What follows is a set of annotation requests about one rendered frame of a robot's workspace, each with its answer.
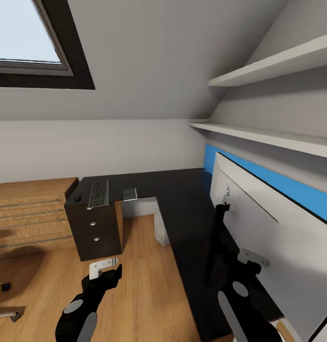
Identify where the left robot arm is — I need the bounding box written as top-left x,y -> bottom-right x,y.
55,257 -> 122,342

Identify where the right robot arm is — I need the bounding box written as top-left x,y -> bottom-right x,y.
217,243 -> 282,342

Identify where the keyboard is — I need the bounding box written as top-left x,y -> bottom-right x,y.
88,180 -> 113,208

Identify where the notebook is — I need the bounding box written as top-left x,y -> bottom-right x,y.
123,188 -> 137,201

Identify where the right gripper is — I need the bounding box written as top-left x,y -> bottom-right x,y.
221,243 -> 262,280

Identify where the monitor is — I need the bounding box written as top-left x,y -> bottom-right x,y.
209,152 -> 327,342

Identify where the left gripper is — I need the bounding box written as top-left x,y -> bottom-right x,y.
81,264 -> 122,298

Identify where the swivel chair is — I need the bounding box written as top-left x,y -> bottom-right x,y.
0,282 -> 20,322

